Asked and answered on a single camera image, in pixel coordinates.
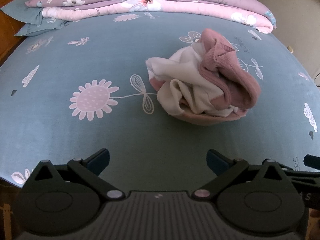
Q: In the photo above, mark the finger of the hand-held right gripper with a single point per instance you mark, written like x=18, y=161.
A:
x=312, y=162
x=305, y=175

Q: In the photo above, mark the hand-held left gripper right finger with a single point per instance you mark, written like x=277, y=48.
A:
x=216, y=161

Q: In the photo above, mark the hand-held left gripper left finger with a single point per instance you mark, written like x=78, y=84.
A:
x=98, y=160

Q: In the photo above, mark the pink and white sweater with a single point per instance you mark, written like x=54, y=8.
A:
x=200, y=85

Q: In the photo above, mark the blue floral bed sheet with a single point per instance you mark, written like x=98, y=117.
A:
x=75, y=135

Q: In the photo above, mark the pink floral quilt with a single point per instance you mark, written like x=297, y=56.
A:
x=175, y=7

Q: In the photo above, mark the blue pillow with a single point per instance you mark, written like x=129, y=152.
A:
x=22, y=12

